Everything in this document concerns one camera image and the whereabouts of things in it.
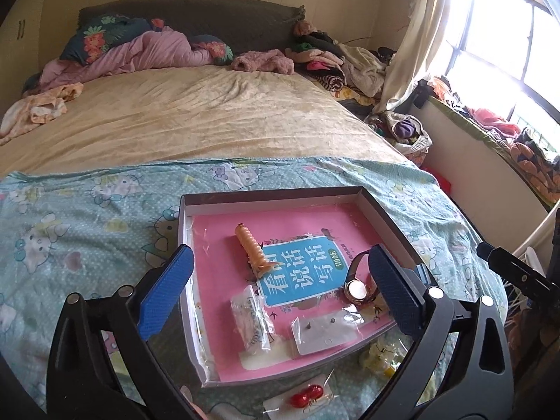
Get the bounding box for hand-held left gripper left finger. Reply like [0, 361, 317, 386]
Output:
[46, 245, 206, 420]

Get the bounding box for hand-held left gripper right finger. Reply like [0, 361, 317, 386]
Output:
[363, 245, 515, 420]

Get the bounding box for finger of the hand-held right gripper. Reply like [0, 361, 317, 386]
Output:
[477, 241, 560, 311]

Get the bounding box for wristwatch with dark red strap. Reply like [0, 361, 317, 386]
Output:
[343, 249, 381, 305]

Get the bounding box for shallow cardboard box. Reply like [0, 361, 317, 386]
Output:
[177, 186, 434, 388]

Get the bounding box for stud earring card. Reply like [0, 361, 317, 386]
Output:
[289, 304, 364, 356]

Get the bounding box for clear bag with striped item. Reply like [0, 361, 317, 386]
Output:
[230, 285, 275, 353]

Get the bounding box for orange spiral hair clip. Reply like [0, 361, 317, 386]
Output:
[234, 223, 283, 278]

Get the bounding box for light folding rack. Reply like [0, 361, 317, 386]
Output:
[507, 216, 558, 329]

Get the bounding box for pink book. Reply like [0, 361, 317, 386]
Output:
[192, 203, 394, 381]

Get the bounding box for cartoon cat printed blanket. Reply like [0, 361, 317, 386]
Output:
[0, 155, 508, 420]

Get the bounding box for red ball earring card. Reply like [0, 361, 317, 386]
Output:
[262, 374, 342, 416]

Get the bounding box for clothes on windowsill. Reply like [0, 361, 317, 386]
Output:
[431, 76, 560, 202]

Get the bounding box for basket of clothes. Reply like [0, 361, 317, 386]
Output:
[367, 111, 434, 156]

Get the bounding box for beige bed sheet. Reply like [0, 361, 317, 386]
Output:
[0, 65, 412, 176]

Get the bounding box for peach crumpled garment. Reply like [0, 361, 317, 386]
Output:
[0, 82, 84, 145]

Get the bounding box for pile of clothes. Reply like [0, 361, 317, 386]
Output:
[284, 20, 394, 106]

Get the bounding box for window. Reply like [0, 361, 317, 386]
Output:
[446, 0, 560, 141]

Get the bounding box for pink quilt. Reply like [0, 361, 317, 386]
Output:
[24, 26, 219, 92]

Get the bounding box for small floral pillow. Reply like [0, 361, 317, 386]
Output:
[188, 34, 235, 65]

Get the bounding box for cream curtain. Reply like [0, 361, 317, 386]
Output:
[376, 0, 473, 112]

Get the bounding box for pink fluffy garment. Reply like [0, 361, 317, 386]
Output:
[231, 49, 296, 75]

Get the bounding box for large floral pillow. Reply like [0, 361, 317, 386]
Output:
[59, 14, 152, 64]

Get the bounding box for dark upholstered headboard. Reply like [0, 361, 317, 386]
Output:
[78, 0, 307, 53]

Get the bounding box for cream wardrobe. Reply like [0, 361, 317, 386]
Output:
[0, 0, 49, 97]

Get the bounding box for yellow ring in bag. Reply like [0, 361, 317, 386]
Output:
[359, 339, 410, 377]

